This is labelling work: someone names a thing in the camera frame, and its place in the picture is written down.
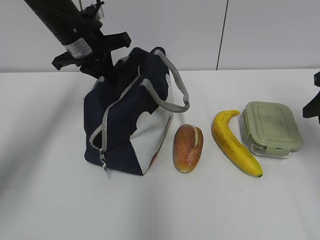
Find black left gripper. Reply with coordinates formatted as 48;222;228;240
51;21;132;87

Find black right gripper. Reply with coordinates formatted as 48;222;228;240
302;71;320;121

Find green lidded glass container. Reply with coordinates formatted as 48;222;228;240
242;101;303;158

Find navy and white lunch bag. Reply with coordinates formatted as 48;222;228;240
83;47;190;176

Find yellow banana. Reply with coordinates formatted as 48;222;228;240
211;110;263;178

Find brown bread roll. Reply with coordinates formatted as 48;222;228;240
173;124;204;173

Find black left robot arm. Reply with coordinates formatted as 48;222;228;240
26;0;132;87

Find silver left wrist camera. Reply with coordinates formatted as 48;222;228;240
85;0;105;20

